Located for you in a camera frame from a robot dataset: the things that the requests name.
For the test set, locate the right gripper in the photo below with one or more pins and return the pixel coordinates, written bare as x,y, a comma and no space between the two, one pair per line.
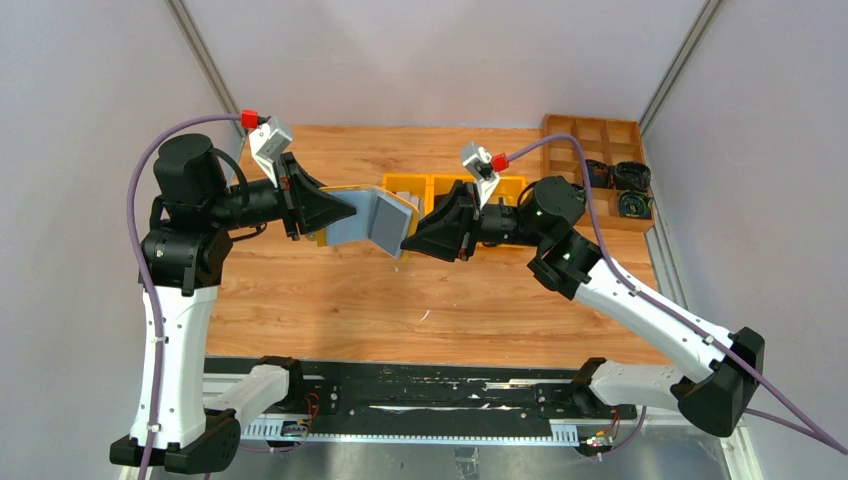
474,220

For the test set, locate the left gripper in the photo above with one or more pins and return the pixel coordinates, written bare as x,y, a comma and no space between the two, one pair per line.
290,196

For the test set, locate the grey credit card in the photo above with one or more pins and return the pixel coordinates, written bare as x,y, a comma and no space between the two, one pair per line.
390,223

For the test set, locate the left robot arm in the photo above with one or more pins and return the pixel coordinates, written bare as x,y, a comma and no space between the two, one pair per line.
194,223

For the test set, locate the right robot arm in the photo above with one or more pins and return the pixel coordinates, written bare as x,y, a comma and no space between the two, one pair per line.
712,372

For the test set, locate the grey cards in left bin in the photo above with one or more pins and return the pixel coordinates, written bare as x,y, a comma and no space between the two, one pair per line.
417,201

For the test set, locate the wooden compartment tray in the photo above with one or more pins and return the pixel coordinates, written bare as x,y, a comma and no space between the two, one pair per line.
611,162

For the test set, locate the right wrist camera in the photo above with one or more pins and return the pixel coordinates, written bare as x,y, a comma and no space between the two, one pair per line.
478,161

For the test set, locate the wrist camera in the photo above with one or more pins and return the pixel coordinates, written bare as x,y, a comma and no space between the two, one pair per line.
267,143
478,161

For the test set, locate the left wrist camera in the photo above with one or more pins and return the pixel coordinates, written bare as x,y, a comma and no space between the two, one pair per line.
267,143

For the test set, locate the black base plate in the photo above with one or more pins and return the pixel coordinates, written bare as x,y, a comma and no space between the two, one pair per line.
439,404

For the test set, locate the aluminium frame rail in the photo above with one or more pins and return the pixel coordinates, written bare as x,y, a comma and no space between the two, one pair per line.
661,444

